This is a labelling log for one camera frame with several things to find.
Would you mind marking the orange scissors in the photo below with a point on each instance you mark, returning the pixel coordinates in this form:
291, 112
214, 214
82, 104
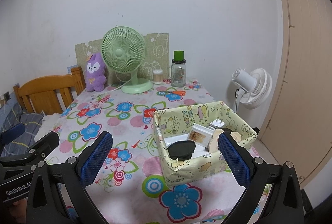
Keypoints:
180, 93

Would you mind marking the white standing fan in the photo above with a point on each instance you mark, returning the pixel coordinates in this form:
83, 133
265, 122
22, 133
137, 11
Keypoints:
252, 88

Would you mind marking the floral tablecloth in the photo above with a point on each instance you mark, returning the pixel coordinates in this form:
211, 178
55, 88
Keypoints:
130, 187

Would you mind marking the round cream compact mirror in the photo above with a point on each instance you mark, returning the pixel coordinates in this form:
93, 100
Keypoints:
213, 144

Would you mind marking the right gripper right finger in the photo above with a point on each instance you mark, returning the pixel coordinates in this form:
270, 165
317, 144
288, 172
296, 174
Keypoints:
284, 203

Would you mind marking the purple plush bunny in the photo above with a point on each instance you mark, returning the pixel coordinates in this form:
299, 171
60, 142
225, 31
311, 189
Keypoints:
95, 78

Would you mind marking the plaid grey pillow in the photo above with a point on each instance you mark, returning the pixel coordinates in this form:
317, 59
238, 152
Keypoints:
11, 115

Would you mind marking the glass jar green lid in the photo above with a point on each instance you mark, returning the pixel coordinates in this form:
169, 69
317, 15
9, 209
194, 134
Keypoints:
178, 69

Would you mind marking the wooden bed headboard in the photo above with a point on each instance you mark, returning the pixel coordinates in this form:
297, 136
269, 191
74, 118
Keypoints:
45, 94

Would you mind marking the white rectangular remote box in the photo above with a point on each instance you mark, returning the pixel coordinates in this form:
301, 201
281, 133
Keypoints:
200, 135

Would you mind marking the green desk fan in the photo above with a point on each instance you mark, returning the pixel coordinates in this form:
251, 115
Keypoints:
123, 50

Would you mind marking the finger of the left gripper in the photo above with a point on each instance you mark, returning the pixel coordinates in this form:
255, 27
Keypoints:
41, 149
12, 134

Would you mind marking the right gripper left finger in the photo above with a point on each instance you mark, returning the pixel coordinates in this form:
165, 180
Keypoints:
45, 201

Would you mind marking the wall power socket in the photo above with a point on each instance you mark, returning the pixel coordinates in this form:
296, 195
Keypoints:
7, 96

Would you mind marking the white 45W charger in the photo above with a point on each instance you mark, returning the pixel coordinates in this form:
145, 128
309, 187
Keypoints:
217, 124

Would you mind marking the black round case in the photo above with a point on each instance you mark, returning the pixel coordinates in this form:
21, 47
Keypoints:
181, 150

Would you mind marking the beige door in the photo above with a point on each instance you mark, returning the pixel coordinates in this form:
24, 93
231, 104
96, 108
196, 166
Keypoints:
297, 126

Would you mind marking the cotton swab container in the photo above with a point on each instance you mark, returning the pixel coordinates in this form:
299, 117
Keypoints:
158, 76

